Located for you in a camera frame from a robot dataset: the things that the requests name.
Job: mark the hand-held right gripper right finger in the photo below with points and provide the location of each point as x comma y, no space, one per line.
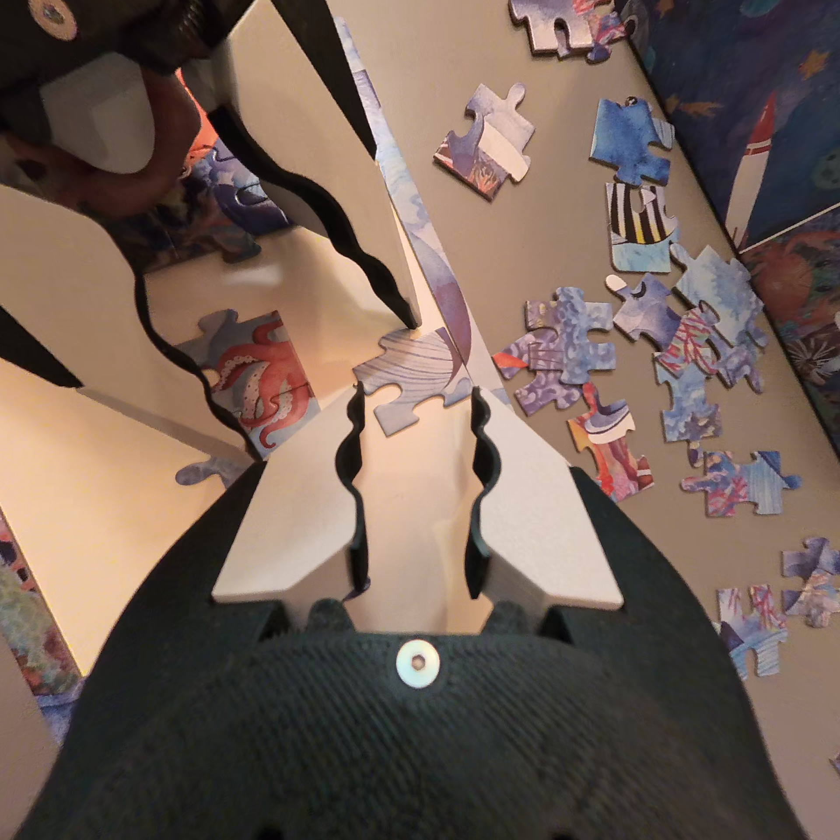
551,538

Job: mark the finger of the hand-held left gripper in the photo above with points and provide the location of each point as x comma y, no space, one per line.
295,118
65,282

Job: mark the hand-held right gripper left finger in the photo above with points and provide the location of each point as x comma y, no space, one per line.
289,538

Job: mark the red octopus jigsaw piece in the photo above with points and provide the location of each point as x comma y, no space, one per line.
289,420
256,361

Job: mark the jigsaw puzzle frame tray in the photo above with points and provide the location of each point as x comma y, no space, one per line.
131,538

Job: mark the striped whale jigsaw piece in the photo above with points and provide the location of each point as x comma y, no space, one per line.
407,367

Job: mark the person's left hand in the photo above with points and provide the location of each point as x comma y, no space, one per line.
177,118

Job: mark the assembled jigsaw puzzle section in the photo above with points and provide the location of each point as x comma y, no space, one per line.
197,243

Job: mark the scattered loose jigsaw pieces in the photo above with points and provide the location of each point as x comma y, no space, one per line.
571,348

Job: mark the illustrated puzzle box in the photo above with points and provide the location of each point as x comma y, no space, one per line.
722,85

